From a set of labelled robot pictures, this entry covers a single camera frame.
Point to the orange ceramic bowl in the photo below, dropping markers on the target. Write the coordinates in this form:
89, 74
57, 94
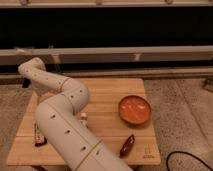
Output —
134, 109

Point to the white plastic bottle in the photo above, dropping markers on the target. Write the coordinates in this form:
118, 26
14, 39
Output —
83, 119

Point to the dark chocolate bar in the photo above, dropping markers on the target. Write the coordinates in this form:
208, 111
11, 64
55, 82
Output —
39, 138

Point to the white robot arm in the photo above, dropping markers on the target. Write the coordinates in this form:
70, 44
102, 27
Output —
55, 117

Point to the wooden table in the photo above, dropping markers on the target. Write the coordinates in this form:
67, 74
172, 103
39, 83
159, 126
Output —
103, 121

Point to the long beige rail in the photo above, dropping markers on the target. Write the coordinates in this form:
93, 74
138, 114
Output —
107, 54

